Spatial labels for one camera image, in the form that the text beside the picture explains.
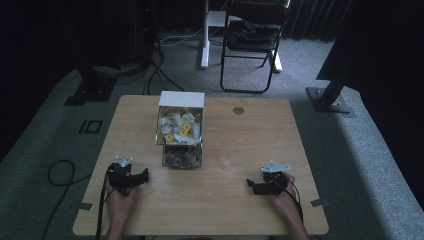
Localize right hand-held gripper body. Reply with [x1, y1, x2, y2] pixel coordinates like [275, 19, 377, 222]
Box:
[260, 160, 292, 196]

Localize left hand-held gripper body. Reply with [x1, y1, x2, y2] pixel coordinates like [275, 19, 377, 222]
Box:
[106, 155, 136, 197]

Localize person's right hand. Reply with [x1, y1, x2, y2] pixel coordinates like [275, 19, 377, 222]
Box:
[270, 172, 300, 214]

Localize person's left hand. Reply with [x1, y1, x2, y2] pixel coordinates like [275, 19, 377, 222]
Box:
[105, 186, 139, 218]

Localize clear drawer with brown packets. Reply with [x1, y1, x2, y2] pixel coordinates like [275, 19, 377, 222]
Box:
[161, 142, 204, 169]

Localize pile of brown packets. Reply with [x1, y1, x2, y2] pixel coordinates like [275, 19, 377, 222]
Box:
[164, 146, 202, 168]

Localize pile of white tea bags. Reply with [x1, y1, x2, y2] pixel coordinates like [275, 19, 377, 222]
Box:
[159, 109, 202, 145]

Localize white drawer cabinet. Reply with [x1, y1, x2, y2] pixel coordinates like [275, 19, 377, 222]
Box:
[157, 90, 206, 110]

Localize black stand base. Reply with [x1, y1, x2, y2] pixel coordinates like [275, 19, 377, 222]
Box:
[64, 65, 118, 108]

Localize black metal stand with base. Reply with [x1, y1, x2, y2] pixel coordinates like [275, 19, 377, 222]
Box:
[305, 64, 356, 118]

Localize white desk leg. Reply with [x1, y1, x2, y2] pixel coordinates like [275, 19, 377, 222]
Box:
[200, 0, 229, 70]
[270, 49, 284, 74]

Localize black folding chair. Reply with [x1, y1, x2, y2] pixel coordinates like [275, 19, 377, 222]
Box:
[219, 0, 292, 95]

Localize dark curtain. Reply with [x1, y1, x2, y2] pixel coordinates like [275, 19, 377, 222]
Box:
[282, 0, 356, 44]

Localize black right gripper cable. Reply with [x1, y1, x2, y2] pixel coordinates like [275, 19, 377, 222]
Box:
[283, 175, 305, 224]

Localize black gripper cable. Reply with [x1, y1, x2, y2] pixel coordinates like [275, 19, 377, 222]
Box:
[95, 166, 116, 240]
[283, 175, 305, 224]

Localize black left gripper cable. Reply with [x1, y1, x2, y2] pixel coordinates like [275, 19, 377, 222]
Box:
[95, 166, 116, 240]

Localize black floor cable loop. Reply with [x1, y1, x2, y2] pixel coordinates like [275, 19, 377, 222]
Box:
[41, 159, 93, 240]

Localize black floor cables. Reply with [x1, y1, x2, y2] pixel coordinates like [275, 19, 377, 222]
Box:
[116, 46, 186, 97]

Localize white floor cable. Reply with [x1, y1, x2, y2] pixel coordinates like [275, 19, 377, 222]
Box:
[158, 26, 224, 48]

